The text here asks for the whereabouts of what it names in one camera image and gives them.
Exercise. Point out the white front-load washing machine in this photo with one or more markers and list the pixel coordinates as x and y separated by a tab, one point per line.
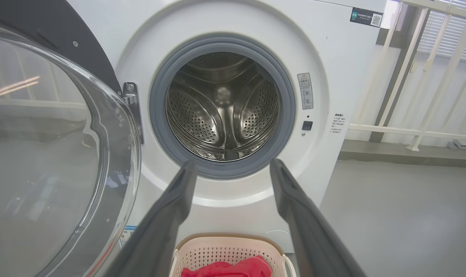
333	57

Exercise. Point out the red and white garment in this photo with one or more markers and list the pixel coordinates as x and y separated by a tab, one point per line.
237	269

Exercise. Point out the cream perforated laundry basket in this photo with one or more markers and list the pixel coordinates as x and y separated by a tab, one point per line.
225	250

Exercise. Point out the round white filter cover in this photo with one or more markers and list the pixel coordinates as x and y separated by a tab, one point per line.
273	236

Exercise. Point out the grey rubber door gasket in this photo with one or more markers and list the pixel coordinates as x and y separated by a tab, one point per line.
158	115

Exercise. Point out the white window blinds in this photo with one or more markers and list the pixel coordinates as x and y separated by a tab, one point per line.
456	38

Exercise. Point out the blue energy label sticker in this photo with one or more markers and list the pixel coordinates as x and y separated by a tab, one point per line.
126	235

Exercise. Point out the dark round washer door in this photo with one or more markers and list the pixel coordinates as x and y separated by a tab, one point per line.
44	154

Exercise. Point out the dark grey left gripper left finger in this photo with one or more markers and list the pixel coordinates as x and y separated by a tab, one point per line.
160	231

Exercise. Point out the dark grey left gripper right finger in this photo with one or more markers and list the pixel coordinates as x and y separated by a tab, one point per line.
313	238

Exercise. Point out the metal door hinge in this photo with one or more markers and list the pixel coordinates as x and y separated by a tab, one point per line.
132	100

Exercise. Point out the black door latch socket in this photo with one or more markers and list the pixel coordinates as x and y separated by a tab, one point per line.
307	125

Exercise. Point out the grey warning sticker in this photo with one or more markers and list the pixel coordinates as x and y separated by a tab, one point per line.
305	91

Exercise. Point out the steel perforated washer drum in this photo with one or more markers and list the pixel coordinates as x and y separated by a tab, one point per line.
221	104

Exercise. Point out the white metal railing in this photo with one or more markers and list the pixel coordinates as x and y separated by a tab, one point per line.
390	129

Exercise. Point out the black QR code sticker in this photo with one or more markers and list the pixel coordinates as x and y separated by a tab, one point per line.
365	17

